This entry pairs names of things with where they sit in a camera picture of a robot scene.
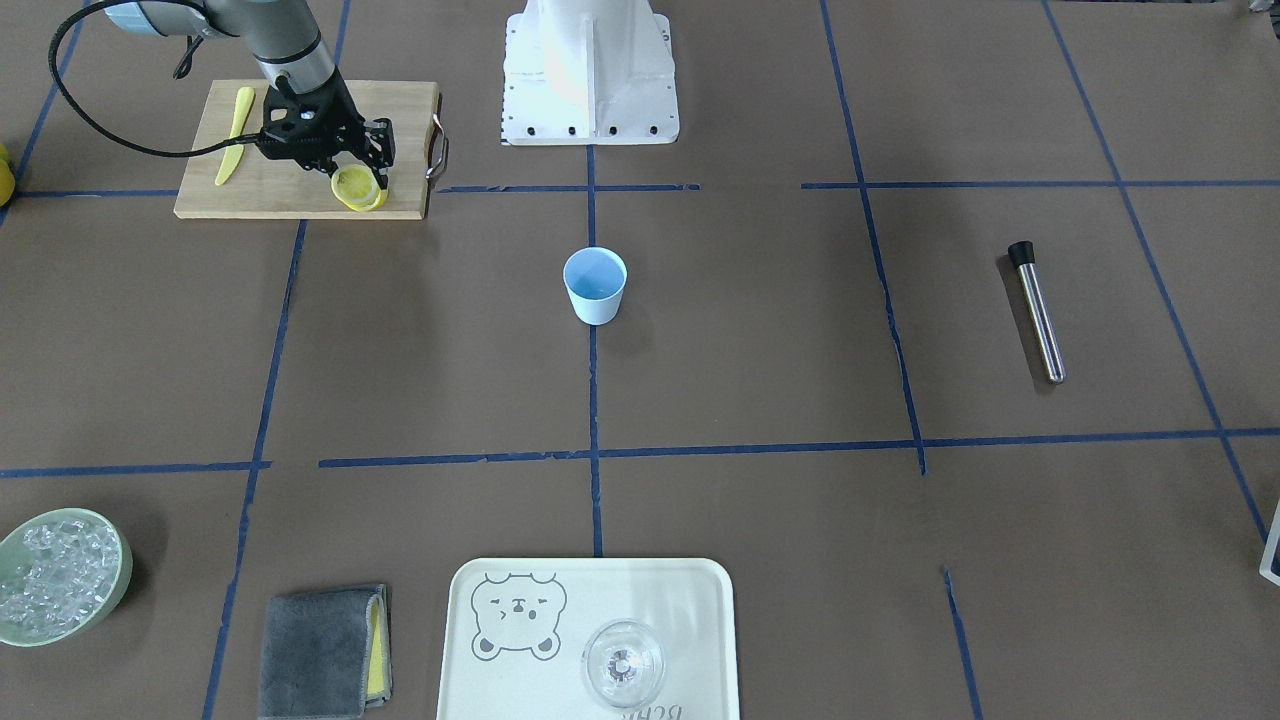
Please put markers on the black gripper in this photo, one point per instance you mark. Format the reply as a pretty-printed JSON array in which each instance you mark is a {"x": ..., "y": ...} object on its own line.
[{"x": 342, "y": 117}]

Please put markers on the light blue plastic cup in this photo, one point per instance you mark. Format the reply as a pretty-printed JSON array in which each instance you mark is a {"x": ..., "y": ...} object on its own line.
[{"x": 595, "y": 279}]

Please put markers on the steel muddler black tip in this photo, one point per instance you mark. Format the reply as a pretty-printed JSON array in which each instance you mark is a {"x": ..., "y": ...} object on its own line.
[{"x": 1023, "y": 260}]

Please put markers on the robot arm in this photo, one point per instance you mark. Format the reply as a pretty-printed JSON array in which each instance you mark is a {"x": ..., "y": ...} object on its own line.
[{"x": 282, "y": 36}]

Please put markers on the whole yellow lemon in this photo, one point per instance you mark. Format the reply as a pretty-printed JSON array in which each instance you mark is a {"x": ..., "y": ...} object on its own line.
[{"x": 8, "y": 181}]

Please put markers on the white cup rack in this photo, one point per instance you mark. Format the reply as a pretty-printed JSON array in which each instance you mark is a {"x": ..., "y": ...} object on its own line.
[{"x": 1268, "y": 562}]

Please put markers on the yellow plastic knife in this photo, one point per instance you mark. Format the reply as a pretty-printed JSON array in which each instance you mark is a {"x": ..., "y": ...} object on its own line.
[{"x": 232, "y": 154}]

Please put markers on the grey folded cloth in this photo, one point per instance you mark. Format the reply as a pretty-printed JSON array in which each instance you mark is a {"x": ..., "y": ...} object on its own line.
[{"x": 326, "y": 654}]

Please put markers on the cream bear tray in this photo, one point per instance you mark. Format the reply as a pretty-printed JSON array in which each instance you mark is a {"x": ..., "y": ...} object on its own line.
[{"x": 516, "y": 630}]

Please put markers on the green bowl of ice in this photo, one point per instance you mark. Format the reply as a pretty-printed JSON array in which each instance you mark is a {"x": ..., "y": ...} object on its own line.
[{"x": 62, "y": 573}]

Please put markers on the clear wine glass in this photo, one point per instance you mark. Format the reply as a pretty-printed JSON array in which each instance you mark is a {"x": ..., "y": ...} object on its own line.
[{"x": 624, "y": 665}]

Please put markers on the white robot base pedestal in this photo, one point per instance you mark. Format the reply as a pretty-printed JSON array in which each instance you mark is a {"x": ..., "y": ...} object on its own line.
[{"x": 589, "y": 73}]

